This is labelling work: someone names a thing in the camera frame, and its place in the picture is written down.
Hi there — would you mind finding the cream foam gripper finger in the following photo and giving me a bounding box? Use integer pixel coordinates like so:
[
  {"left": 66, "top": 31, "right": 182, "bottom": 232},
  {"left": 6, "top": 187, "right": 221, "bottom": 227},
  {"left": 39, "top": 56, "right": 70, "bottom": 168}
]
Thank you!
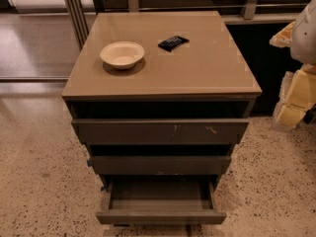
[
  {"left": 275, "top": 103, "right": 305, "bottom": 128},
  {"left": 270, "top": 22, "right": 294, "bottom": 48}
]

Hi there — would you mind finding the metal railing shelf frame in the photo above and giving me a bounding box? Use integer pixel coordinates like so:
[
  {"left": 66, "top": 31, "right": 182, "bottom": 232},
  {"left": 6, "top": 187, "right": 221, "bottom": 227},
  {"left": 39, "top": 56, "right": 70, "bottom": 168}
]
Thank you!
[{"left": 59, "top": 0, "right": 316, "bottom": 51}]

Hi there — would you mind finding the black snack bar wrapper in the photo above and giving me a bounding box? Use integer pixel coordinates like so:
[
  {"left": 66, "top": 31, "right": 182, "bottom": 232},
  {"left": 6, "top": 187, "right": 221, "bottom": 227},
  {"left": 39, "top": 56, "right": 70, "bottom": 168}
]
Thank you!
[{"left": 158, "top": 36, "right": 189, "bottom": 52}]

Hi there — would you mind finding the grey bottom drawer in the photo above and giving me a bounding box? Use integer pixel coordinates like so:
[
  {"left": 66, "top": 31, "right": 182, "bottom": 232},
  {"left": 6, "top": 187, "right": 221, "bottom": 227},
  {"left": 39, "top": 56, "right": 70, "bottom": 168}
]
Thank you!
[{"left": 96, "top": 176, "right": 226, "bottom": 225}]

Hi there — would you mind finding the grey top drawer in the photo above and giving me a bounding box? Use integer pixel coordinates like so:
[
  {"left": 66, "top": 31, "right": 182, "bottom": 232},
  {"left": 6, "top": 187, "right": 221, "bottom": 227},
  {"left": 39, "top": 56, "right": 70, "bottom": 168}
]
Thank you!
[{"left": 72, "top": 118, "right": 249, "bottom": 145}]

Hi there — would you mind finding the grey drawer cabinet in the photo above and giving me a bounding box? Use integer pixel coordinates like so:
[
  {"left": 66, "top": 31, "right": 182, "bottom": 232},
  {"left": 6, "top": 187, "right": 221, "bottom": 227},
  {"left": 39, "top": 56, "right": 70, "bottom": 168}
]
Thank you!
[{"left": 62, "top": 12, "right": 262, "bottom": 187}]

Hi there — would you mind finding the white paper bowl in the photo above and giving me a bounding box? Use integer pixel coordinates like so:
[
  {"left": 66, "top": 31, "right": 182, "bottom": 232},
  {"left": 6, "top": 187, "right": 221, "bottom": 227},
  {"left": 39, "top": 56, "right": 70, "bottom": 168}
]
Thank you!
[{"left": 100, "top": 41, "right": 144, "bottom": 70}]

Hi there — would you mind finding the grey drawer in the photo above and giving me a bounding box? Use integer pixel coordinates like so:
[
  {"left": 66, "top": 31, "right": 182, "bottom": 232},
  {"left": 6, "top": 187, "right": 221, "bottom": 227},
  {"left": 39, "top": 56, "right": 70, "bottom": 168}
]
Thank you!
[
  {"left": 89, "top": 156, "right": 231, "bottom": 175},
  {"left": 72, "top": 118, "right": 249, "bottom": 145},
  {"left": 96, "top": 176, "right": 226, "bottom": 225}
]

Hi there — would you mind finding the grey middle drawer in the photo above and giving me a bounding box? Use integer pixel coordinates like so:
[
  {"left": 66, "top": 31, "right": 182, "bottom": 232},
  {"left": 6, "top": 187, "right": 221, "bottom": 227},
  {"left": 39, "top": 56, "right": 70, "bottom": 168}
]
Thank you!
[{"left": 89, "top": 156, "right": 231, "bottom": 175}]

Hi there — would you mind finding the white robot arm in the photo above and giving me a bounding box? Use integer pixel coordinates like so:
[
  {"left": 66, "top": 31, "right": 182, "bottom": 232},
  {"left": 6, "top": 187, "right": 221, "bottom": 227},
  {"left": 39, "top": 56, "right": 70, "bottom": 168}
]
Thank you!
[{"left": 270, "top": 0, "right": 316, "bottom": 131}]

